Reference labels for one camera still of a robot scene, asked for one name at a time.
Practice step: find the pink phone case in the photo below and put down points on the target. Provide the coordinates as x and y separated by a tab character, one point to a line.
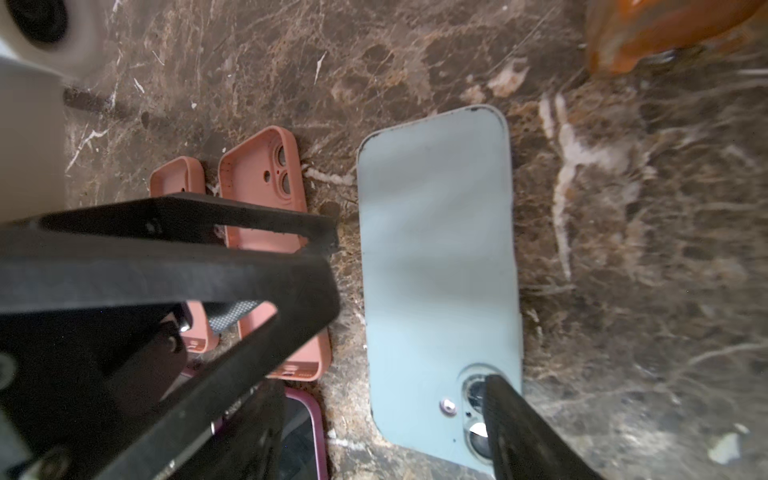
186	174
265	171

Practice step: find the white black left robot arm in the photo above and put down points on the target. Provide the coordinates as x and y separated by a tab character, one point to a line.
44	43

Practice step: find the phone with black screen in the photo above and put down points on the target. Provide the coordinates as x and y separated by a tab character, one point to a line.
303	454

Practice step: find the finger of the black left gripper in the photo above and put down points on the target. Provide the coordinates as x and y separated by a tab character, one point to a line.
190	218

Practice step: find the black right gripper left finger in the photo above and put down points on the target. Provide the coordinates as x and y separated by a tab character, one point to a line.
248	444

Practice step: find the red sweet pepper spice jar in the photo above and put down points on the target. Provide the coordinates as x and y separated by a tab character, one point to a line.
620	34

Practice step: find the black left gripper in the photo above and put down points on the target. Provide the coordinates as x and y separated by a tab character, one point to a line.
91	351

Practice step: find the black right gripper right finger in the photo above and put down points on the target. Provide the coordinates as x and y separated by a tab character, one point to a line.
522	444

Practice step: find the light blue cased phone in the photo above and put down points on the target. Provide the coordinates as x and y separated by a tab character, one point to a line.
440	280

